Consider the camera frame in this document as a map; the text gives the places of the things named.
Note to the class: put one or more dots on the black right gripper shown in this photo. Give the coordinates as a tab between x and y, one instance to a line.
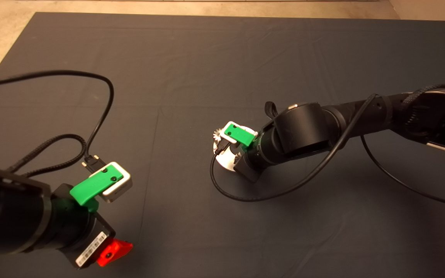
251	162

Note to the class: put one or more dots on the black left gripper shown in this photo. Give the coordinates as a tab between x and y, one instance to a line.
75	229

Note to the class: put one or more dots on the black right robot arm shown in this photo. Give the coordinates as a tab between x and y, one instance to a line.
307	129

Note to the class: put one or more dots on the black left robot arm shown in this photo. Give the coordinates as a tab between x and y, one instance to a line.
6	212

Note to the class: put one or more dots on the round metal carrier plate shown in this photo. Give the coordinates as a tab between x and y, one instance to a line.
228	160

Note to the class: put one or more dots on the dark grey table cloth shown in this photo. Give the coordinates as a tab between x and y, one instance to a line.
222	58

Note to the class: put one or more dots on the left silver camera box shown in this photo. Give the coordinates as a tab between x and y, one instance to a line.
120	188

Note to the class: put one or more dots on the left green camera mount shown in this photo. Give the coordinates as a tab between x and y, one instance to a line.
89	188

